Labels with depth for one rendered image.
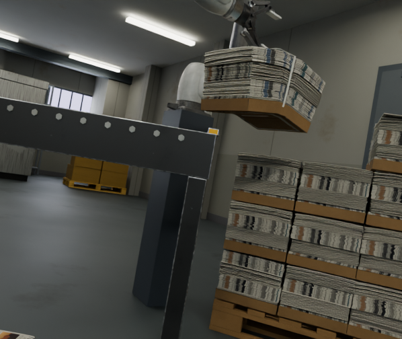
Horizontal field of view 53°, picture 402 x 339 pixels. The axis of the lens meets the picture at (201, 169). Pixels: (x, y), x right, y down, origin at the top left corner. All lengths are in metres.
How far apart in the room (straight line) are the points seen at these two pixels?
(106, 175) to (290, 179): 7.20
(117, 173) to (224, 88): 7.41
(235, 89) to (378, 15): 3.78
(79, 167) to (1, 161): 1.46
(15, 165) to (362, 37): 6.36
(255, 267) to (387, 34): 3.60
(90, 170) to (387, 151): 7.43
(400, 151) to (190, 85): 1.04
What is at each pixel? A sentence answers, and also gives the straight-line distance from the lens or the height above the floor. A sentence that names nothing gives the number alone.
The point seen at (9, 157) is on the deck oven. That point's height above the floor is 0.41.
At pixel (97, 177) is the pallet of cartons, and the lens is 8.77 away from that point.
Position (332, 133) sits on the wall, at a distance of 4.99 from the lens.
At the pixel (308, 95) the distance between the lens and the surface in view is 1.63.
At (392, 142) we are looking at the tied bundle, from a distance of 1.83.
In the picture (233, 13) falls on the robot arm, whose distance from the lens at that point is 1.56.
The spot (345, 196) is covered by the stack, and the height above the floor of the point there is 0.71.
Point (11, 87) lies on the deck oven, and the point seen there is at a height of 1.72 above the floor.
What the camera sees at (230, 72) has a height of 1.08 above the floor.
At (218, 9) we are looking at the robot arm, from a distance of 1.52.
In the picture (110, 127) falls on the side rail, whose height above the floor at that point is 0.77.
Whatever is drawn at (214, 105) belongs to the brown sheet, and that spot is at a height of 0.96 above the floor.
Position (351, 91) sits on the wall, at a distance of 4.98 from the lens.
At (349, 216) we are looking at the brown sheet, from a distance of 1.80.
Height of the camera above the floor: 0.69
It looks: 1 degrees up
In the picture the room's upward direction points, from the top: 10 degrees clockwise
